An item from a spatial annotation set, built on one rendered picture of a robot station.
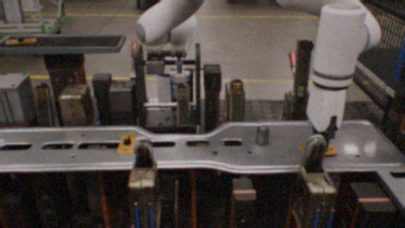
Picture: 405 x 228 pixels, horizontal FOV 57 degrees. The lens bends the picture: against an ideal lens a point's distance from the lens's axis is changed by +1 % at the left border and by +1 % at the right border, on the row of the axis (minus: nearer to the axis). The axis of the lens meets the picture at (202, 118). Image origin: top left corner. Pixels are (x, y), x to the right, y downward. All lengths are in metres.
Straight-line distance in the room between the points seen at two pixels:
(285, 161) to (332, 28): 0.31
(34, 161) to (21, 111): 0.21
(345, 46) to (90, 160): 0.61
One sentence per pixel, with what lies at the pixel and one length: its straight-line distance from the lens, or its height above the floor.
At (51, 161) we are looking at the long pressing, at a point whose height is 1.00.
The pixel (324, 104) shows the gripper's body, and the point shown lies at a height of 1.15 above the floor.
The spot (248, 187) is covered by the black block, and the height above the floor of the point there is 0.99.
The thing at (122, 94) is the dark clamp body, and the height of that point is 1.07.
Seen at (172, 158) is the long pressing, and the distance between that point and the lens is 0.88.
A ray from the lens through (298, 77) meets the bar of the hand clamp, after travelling 1.05.
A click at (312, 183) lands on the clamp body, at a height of 1.04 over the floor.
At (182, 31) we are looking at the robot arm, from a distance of 1.39.
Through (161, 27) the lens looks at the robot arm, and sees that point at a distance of 1.31.
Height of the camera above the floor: 1.50
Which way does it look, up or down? 29 degrees down
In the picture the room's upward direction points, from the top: straight up
